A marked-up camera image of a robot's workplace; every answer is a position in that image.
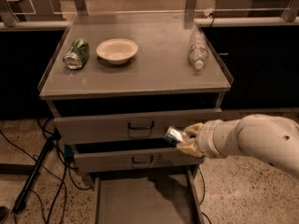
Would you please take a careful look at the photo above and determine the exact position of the black cable right of cabinet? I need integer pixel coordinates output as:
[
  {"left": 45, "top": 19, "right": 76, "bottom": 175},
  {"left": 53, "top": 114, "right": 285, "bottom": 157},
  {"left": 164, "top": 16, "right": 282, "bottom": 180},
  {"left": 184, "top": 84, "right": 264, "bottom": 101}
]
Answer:
[{"left": 197, "top": 168, "right": 216, "bottom": 224}]

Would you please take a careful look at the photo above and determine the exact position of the bottom drawer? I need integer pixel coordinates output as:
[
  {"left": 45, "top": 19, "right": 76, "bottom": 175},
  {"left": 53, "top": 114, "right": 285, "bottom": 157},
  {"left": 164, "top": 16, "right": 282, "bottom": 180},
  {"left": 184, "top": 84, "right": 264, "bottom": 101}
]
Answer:
[{"left": 92, "top": 166, "right": 204, "bottom": 224}]

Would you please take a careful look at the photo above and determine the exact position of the dark shoe tip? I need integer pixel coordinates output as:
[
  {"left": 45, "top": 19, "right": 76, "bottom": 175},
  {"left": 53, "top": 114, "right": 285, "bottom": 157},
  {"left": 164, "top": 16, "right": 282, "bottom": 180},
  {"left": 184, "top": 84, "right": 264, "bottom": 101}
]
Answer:
[{"left": 0, "top": 206, "right": 8, "bottom": 224}]

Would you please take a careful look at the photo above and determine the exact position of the black top drawer handle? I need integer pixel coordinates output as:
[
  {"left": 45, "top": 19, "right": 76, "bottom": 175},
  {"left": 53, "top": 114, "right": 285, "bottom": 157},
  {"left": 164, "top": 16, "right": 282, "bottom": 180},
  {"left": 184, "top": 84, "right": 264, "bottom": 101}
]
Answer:
[{"left": 127, "top": 120, "right": 155, "bottom": 131}]

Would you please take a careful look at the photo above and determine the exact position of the black middle drawer handle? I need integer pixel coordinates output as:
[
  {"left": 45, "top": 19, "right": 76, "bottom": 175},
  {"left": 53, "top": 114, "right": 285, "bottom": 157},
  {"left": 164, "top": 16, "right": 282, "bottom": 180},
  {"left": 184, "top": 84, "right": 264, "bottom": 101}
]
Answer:
[{"left": 132, "top": 155, "right": 153, "bottom": 165}]

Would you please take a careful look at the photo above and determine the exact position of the green soda can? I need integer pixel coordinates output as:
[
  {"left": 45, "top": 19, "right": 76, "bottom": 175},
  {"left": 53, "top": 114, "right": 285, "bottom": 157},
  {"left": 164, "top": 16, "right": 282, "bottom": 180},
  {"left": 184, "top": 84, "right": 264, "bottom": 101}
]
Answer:
[{"left": 63, "top": 38, "right": 90, "bottom": 70}]

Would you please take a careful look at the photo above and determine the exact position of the silver blue redbull can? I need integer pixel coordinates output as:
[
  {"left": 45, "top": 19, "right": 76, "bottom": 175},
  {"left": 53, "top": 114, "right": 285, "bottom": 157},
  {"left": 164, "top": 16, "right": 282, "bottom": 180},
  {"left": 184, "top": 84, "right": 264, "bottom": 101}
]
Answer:
[{"left": 164, "top": 126, "right": 190, "bottom": 146}]

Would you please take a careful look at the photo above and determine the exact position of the white bowl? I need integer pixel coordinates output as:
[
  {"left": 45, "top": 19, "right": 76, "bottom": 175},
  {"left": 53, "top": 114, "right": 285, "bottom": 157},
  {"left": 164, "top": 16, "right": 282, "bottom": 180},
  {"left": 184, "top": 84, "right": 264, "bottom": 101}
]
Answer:
[{"left": 96, "top": 38, "right": 138, "bottom": 64}]

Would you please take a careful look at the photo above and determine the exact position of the top drawer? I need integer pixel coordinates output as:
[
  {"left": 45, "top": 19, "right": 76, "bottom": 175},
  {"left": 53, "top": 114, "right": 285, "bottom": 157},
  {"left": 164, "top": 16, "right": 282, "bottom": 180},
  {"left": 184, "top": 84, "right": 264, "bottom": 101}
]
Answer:
[{"left": 54, "top": 108, "right": 221, "bottom": 145}]

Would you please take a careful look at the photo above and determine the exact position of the middle drawer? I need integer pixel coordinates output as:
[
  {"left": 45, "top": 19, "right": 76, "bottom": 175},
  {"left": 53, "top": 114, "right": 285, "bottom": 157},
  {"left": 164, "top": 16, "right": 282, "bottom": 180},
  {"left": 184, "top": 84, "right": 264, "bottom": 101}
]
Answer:
[{"left": 75, "top": 148, "right": 203, "bottom": 173}]

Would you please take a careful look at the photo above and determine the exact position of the black bar on floor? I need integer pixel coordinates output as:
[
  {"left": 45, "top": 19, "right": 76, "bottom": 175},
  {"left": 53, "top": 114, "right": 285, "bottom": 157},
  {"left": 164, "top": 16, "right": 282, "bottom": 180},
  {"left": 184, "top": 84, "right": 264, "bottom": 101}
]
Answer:
[{"left": 12, "top": 137, "right": 53, "bottom": 214}]

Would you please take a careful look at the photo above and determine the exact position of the black floor cable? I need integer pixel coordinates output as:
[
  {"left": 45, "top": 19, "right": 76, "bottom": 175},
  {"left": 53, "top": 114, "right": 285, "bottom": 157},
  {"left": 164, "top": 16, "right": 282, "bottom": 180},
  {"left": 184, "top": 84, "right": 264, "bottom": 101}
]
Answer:
[{"left": 0, "top": 117, "right": 93, "bottom": 224}]

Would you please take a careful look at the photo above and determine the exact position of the grey drawer cabinet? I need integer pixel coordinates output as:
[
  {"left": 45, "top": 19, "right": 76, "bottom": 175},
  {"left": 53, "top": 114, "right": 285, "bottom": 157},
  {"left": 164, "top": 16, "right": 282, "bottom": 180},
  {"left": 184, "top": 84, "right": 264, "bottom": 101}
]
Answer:
[{"left": 37, "top": 11, "right": 235, "bottom": 224}]

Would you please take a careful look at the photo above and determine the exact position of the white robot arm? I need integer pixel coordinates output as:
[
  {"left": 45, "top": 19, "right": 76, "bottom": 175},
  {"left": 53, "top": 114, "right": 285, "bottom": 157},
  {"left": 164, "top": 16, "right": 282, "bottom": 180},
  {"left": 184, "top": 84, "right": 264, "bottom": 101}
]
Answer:
[{"left": 177, "top": 114, "right": 299, "bottom": 177}]

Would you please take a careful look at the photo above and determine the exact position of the clear plastic water bottle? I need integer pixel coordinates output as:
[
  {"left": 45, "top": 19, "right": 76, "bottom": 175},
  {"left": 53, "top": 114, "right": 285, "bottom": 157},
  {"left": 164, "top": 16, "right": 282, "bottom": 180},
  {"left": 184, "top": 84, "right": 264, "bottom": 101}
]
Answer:
[{"left": 188, "top": 31, "right": 209, "bottom": 72}]

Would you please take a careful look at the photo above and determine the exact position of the black drawer handle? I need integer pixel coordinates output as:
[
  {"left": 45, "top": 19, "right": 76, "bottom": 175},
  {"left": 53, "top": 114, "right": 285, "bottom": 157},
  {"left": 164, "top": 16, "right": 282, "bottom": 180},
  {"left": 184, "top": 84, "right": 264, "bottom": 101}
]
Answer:
[
  {"left": 127, "top": 120, "right": 155, "bottom": 131},
  {"left": 132, "top": 155, "right": 153, "bottom": 165}
]

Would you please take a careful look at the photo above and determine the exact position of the drawer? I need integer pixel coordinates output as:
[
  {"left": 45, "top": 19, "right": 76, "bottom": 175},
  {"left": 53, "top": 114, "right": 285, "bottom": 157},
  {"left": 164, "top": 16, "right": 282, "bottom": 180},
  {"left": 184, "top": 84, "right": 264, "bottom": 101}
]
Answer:
[
  {"left": 92, "top": 166, "right": 204, "bottom": 224},
  {"left": 75, "top": 148, "right": 203, "bottom": 173},
  {"left": 54, "top": 108, "right": 221, "bottom": 145}
]

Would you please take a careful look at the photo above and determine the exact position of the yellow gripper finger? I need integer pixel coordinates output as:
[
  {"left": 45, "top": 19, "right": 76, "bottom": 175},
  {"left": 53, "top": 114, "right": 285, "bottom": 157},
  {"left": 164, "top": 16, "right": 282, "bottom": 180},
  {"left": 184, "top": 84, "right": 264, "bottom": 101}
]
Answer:
[
  {"left": 184, "top": 122, "right": 204, "bottom": 137},
  {"left": 177, "top": 138, "right": 203, "bottom": 158}
]

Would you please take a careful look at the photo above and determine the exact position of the blue box behind cabinet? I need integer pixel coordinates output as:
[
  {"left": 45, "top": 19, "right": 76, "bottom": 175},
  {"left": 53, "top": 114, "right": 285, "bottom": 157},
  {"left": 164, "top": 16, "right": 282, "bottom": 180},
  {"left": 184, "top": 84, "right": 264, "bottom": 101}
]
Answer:
[{"left": 64, "top": 145, "right": 74, "bottom": 161}]

